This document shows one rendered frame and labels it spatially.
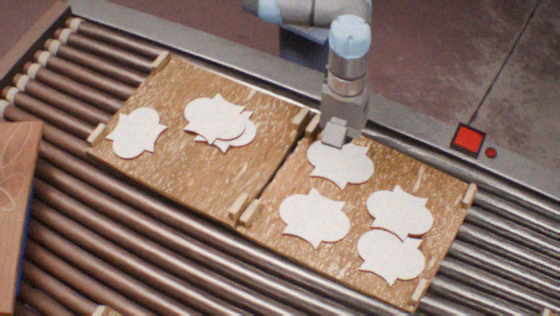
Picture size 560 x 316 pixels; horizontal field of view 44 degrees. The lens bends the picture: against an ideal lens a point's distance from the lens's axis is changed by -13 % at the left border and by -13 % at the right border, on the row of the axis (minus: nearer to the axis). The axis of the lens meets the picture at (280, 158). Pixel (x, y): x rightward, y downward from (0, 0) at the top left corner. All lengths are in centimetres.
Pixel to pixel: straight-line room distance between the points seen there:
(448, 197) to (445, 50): 174
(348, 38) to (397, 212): 42
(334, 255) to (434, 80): 175
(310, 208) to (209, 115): 33
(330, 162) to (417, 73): 159
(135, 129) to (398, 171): 60
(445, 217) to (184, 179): 57
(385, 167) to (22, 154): 81
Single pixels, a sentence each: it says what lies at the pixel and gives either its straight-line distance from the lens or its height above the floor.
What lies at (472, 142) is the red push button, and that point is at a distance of 180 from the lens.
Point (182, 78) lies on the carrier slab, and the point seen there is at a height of 94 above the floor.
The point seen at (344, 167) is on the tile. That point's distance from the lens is 169.
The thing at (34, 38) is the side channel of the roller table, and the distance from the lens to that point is 211.
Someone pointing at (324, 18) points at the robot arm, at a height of 130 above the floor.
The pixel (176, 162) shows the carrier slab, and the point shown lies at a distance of 172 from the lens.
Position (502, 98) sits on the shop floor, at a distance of 324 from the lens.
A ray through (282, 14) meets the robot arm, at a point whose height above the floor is 130.
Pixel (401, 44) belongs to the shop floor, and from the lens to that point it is 335.
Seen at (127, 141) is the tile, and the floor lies 95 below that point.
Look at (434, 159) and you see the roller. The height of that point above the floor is 92.
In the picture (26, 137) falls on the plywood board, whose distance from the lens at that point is 172.
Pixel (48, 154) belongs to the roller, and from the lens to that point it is 184.
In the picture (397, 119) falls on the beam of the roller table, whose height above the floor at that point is 91.
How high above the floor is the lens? 229
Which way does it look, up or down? 52 degrees down
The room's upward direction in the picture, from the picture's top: 1 degrees counter-clockwise
